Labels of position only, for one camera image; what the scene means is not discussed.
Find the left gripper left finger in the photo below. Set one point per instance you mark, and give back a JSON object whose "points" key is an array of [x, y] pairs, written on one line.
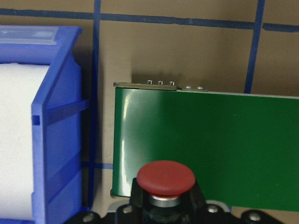
{"points": [[137, 197]]}

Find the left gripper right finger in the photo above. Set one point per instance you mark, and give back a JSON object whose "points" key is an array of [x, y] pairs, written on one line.
{"points": [[195, 196]]}

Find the red push button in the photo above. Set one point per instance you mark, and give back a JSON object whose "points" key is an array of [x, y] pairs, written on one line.
{"points": [[165, 182]]}

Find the blue bin with buttons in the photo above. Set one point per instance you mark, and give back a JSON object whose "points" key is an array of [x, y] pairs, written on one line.
{"points": [[55, 118]]}

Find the green conveyor belt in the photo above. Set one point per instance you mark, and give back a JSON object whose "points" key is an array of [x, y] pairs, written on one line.
{"points": [[242, 148]]}

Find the white foam pad source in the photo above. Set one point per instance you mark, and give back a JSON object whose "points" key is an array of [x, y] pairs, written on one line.
{"points": [[19, 84]]}

